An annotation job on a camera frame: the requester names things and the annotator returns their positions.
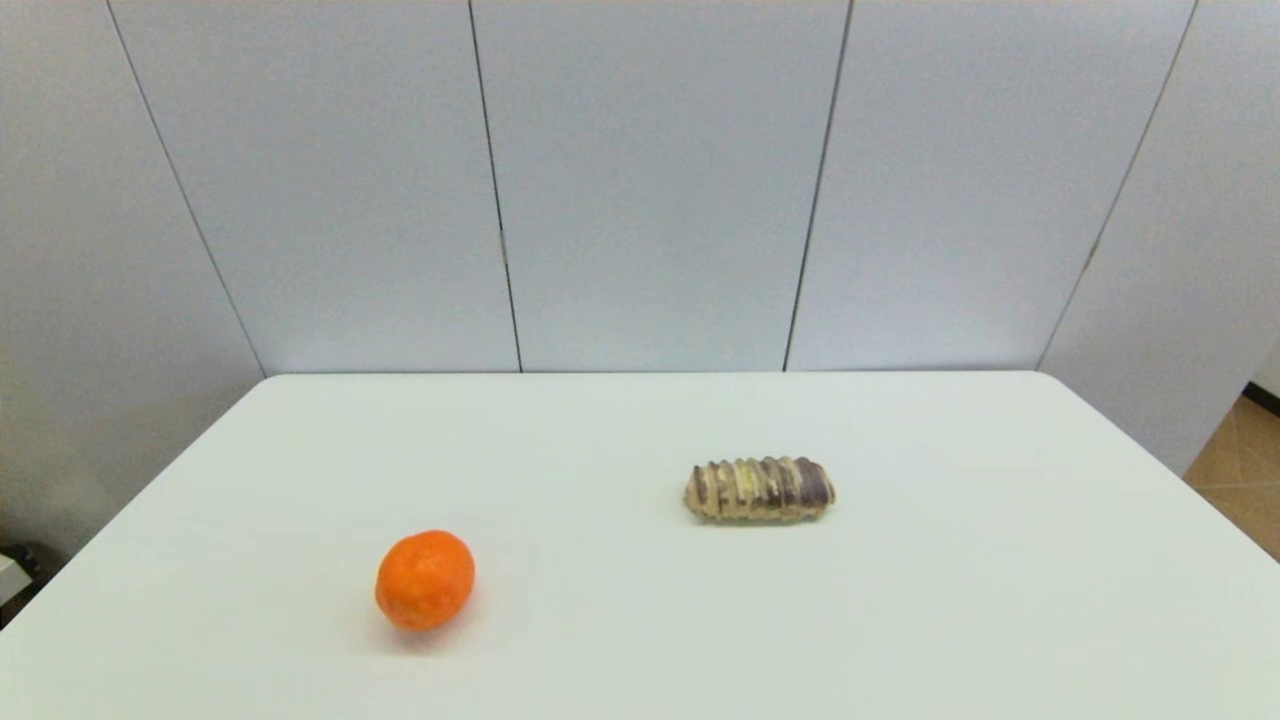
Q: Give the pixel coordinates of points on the brown striped bread roll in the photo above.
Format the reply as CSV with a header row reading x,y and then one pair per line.
x,y
760,489

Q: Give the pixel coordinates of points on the grey floor equipment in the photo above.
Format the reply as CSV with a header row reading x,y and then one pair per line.
x,y
20,570

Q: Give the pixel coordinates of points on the orange mandarin fruit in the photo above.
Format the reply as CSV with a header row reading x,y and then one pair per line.
x,y
425,580

